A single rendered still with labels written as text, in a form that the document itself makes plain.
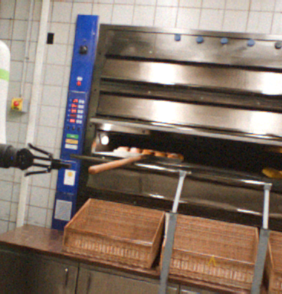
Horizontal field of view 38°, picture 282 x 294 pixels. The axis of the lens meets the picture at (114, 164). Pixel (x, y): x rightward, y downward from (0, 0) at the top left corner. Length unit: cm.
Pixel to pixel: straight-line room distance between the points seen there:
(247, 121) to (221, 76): 34
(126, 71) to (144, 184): 80
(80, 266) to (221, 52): 166
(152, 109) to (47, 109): 78
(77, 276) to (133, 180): 81
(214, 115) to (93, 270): 128
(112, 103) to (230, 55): 86
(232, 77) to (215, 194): 79
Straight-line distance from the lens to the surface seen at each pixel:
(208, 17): 296
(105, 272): 249
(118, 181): 292
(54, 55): 315
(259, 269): 232
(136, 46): 299
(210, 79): 286
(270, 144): 269
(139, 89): 291
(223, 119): 283
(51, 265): 259
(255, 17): 296
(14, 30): 333
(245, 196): 286
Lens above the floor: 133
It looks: 4 degrees down
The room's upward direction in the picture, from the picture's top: 8 degrees clockwise
